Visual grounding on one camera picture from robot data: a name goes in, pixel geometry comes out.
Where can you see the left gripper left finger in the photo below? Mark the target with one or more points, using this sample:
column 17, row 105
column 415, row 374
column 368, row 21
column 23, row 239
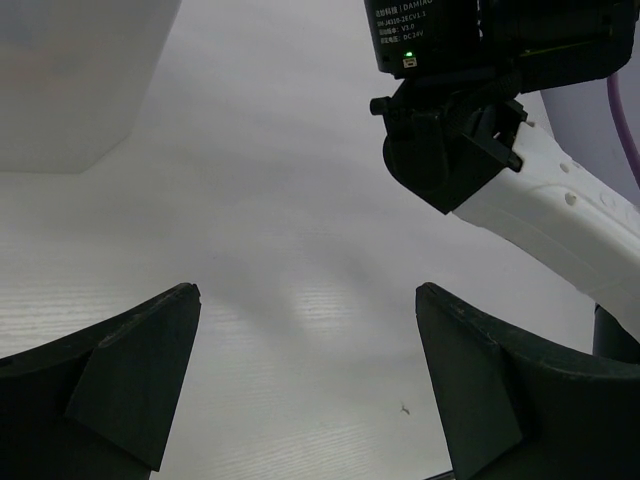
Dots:
column 99, row 403

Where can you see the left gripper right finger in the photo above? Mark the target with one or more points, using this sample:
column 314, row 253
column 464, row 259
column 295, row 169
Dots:
column 514, row 405

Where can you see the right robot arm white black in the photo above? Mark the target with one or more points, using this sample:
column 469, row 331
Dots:
column 458, row 137

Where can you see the white octagonal plastic bin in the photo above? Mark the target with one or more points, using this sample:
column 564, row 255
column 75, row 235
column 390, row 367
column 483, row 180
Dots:
column 73, row 78

